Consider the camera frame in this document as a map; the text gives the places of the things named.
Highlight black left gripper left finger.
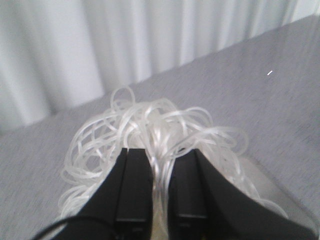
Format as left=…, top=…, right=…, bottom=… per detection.
left=58, top=148, right=153, bottom=240

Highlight white vermicelli noodle bundle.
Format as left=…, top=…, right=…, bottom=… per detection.
left=58, top=89, right=287, bottom=240

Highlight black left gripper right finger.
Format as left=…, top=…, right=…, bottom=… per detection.
left=168, top=149, right=314, bottom=240

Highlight black cable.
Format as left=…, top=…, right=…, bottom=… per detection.
left=32, top=216, right=118, bottom=240

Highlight white pleated curtain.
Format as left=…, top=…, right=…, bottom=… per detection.
left=0, top=0, right=320, bottom=134

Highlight digital kitchen scale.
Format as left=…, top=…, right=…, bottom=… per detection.
left=239, top=156, right=320, bottom=240

